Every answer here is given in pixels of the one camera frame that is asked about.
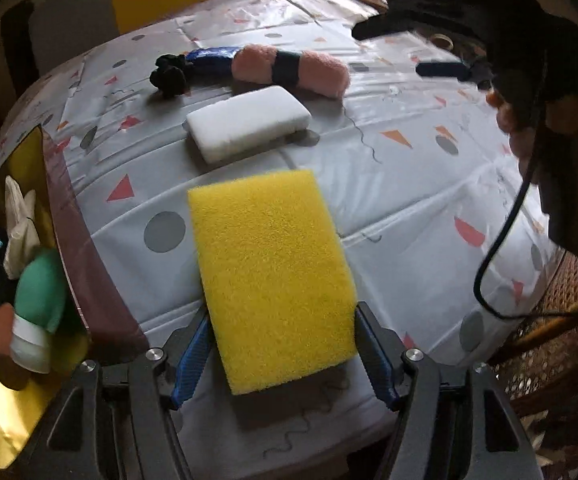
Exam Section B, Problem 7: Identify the black scrunchie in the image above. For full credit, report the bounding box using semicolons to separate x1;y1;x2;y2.
149;52;192;99

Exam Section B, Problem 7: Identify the person's right hand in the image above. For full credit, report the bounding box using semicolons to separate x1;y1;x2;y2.
486;85;550;181

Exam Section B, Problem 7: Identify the white foam sponge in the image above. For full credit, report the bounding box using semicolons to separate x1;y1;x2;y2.
185;85;313;165

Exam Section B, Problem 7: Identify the black cable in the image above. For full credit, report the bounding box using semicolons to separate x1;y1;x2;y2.
474;55;578;321

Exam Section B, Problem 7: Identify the gold tin tray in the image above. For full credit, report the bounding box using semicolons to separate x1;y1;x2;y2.
0;125;150;466

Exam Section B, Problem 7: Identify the person's right forearm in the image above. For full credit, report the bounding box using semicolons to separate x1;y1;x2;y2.
539;95;578;261

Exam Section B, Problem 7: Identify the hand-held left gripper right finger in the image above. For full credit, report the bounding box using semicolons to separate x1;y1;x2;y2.
355;301;544;480

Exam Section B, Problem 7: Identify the blue tissue pack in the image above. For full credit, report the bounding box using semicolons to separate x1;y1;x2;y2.
185;46;242;80

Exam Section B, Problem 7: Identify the green and white soft toy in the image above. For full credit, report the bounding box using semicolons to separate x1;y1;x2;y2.
9;249;67;375

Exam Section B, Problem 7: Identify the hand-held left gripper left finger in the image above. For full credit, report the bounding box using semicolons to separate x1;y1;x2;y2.
19;305;212;480

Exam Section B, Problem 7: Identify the white cloth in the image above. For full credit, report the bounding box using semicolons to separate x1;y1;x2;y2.
3;175;42;281

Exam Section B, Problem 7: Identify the yellow and green sponge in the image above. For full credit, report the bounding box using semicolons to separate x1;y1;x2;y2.
187;169;358;396

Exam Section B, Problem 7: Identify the wicker chair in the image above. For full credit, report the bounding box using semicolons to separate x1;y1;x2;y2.
489;250;578;421

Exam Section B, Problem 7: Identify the pink towel roll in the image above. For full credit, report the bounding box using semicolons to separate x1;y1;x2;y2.
231;44;350;100

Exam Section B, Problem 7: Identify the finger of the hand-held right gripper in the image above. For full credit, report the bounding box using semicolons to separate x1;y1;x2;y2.
416;60;494;85
351;9;474;42

